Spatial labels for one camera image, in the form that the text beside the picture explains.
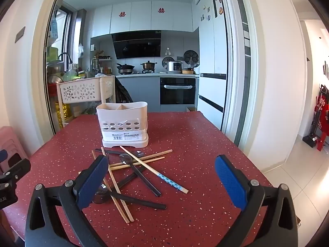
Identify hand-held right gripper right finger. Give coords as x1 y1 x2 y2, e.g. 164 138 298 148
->
215 155 301 247

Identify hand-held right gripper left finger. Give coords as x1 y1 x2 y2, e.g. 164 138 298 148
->
24 155 109 247

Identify black plastic spoon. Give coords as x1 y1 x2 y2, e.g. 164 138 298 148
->
119 153 162 197
95 148 145 158
116 166 147 188

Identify bamboo chopstick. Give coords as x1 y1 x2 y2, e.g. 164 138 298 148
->
92 151 130 224
110 149 173 167
109 156 165 171
101 147 134 222

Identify blue patterned chopstick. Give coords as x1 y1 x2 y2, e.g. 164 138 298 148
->
120 146 189 194

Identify white plastic utensil holder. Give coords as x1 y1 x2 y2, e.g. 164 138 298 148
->
96 102 149 148

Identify gold foil bag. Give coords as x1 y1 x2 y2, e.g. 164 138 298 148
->
55 102 72 130

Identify black upright vacuum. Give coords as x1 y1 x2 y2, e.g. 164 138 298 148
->
303 108 324 148

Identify white perforated trolley cart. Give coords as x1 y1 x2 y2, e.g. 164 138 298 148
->
56 75 116 129

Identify black jacket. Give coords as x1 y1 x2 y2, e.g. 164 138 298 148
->
114 77 133 103

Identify black built-in oven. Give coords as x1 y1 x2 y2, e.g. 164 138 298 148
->
160 77 196 113

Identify grey kitchen base cabinets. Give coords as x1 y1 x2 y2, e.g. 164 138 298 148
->
116 73 199 120

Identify red garment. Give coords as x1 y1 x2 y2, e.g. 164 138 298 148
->
315 95 329 151

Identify curved kitchen faucet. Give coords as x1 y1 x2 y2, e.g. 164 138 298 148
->
57 52 74 72

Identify black wok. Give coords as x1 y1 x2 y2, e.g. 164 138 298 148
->
116 63 135 75

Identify silver rice cooker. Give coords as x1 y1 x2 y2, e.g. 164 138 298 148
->
164 61 183 74

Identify steel pot with lid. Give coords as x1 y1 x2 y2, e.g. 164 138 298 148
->
140 61 158 71

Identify round black rack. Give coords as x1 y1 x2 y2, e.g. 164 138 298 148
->
183 50 199 67

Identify black range hood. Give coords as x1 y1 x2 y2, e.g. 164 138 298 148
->
111 30 162 59

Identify wire spice rack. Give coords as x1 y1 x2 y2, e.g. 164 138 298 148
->
91 57 114 76

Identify grey wall plate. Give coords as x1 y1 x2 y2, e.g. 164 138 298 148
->
15 26 25 43

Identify sliding door frame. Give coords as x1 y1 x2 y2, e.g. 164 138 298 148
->
224 0 254 147

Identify white wall cabinets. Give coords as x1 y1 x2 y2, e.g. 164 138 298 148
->
90 0 199 38

